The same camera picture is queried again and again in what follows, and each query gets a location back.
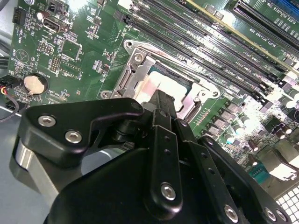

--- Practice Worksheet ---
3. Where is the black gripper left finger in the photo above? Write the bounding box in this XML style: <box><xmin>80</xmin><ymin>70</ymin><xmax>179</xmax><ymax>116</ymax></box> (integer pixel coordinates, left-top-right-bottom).
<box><xmin>9</xmin><ymin>90</ymin><xmax>184</xmax><ymax>219</ymax></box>

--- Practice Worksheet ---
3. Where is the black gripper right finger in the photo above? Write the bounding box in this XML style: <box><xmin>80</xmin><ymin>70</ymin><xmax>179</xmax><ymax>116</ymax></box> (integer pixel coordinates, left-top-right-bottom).
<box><xmin>164</xmin><ymin>92</ymin><xmax>290</xmax><ymax>224</ymax></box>

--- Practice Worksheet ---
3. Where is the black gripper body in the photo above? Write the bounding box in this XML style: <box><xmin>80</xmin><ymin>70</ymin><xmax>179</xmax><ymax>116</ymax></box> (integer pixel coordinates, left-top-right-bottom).
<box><xmin>48</xmin><ymin>148</ymin><xmax>211</xmax><ymax>224</ymax></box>

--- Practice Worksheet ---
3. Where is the metal socket cover frame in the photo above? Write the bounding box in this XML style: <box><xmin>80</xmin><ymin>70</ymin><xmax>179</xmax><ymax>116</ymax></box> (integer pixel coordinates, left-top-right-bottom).
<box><xmin>112</xmin><ymin>48</ymin><xmax>221</xmax><ymax>117</ymax></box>

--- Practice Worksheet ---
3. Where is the silver green CPU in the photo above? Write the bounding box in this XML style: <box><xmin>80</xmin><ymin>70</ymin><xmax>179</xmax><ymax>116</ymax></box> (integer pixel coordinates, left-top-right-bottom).
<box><xmin>140</xmin><ymin>63</ymin><xmax>196</xmax><ymax>114</ymax></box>

